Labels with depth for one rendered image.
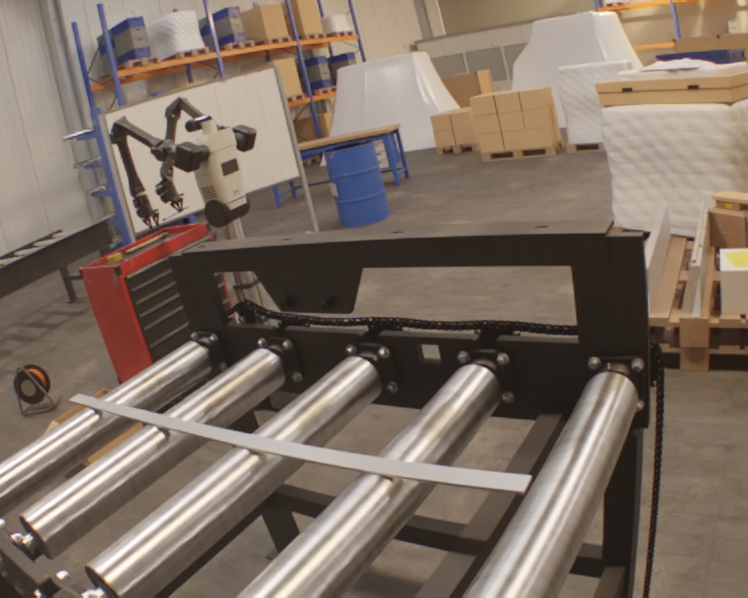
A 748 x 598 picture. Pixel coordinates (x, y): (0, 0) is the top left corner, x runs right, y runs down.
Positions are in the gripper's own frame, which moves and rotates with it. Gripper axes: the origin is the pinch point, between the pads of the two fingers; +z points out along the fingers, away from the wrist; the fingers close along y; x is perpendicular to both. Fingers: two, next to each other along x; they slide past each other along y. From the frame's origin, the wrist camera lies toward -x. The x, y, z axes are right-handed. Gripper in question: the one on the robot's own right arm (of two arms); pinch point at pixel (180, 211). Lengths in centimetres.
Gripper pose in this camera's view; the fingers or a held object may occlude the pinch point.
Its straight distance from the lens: 367.4
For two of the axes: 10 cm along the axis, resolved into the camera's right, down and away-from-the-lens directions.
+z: 3.9, 9.0, 2.1
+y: -4.9, 4.0, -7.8
